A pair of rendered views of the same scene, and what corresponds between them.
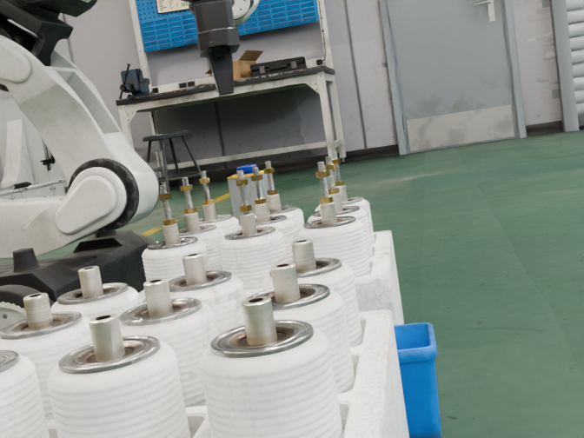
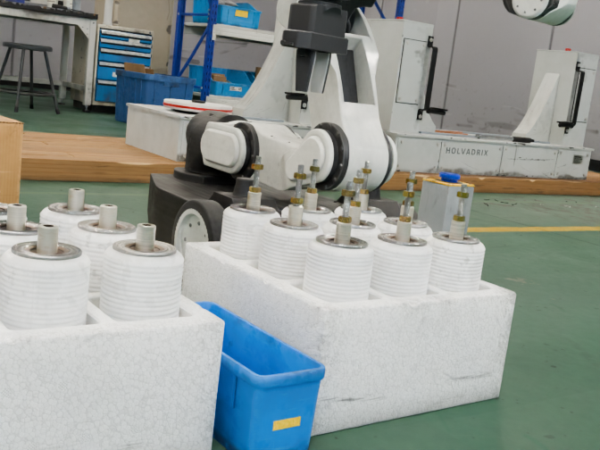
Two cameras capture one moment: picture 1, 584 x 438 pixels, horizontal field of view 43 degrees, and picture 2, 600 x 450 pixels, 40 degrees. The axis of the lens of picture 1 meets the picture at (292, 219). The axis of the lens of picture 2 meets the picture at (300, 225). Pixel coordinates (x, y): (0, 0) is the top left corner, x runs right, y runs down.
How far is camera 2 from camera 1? 0.82 m
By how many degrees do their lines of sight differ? 43
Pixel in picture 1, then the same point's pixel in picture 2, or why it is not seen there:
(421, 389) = (246, 411)
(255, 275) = (268, 260)
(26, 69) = not seen: hidden behind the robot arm
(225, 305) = (93, 250)
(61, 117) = not seen: hidden behind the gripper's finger
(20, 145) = (546, 100)
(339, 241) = (321, 259)
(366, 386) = (22, 333)
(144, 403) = not seen: outside the picture
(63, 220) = (289, 166)
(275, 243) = (295, 240)
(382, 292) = (319, 321)
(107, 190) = (318, 153)
